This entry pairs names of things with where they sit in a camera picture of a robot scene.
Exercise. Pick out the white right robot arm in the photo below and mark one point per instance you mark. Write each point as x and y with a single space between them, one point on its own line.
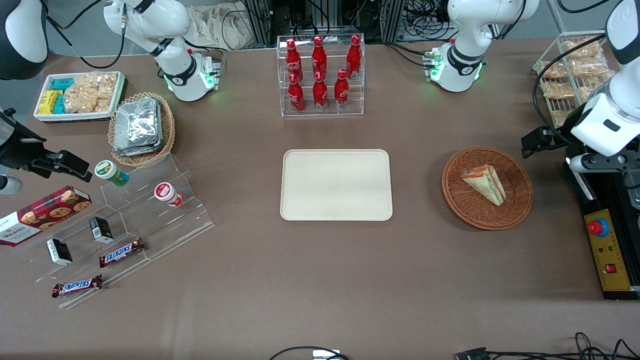
170 20

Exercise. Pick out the red lidded snack cup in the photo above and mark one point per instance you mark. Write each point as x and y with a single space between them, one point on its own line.
167 194

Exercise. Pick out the stack of silver foil packets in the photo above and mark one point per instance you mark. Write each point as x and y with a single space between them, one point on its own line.
137 127

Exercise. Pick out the oval wicker basket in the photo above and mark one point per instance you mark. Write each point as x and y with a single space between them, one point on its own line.
169 130

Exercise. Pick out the clear bag of pastries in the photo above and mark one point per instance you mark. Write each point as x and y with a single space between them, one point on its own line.
557 90
555 71
597 85
590 67
582 48
560 118

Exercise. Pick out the green lidded snack cup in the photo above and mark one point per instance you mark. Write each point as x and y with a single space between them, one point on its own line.
109 171

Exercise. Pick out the triangle sandwich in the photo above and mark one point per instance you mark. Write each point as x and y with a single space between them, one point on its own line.
487 185

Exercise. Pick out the aluminium frame rack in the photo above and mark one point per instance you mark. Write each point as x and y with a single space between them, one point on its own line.
380 20

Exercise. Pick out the clear acrylic stepped display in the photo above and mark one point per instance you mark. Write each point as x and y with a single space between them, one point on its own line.
150 225

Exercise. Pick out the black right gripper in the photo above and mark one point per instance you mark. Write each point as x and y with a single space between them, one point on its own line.
20 151

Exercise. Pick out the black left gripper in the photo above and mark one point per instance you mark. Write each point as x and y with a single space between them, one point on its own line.
556 136

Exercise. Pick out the clear plastic container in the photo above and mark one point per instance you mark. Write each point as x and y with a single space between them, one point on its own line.
635 197

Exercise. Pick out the clear acrylic bottle rack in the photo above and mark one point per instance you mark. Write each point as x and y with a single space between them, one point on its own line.
322 113

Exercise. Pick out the beige cloth bag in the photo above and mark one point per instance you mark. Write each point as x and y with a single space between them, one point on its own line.
220 27

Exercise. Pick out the red cola bottle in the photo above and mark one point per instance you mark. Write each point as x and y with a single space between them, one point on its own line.
296 97
341 92
320 95
354 57
319 57
293 62

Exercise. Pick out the beige rectangular serving tray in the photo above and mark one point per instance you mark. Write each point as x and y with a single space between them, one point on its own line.
330 190

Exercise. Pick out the clear bag of rice crackers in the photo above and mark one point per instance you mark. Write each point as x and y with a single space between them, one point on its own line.
90 92

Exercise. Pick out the teal snack pack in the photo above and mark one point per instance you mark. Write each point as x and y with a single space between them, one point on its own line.
62 84
60 105

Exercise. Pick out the white rectangular snack tray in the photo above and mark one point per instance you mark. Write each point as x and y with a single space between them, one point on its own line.
45 117

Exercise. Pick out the white plug block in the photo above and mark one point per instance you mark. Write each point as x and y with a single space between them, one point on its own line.
326 355

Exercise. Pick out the round brown wicker basket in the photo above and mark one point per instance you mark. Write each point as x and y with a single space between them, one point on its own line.
520 200

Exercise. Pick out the red emergency stop button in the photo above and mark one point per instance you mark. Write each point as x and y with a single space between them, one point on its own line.
597 227

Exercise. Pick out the small black box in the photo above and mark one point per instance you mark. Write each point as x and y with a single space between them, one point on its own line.
59 251
101 229

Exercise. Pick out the black machine with yellow panel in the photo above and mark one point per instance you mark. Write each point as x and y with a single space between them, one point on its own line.
607 260

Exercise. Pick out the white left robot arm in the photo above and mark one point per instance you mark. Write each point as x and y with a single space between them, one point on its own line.
470 20

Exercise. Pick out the yellow snack pack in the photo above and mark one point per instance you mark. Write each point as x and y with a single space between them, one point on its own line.
49 102

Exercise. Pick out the red tartan cookie box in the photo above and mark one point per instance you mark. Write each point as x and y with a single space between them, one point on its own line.
45 215

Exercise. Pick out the brown Snickers bar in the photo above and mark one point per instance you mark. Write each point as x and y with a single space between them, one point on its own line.
77 286
121 252

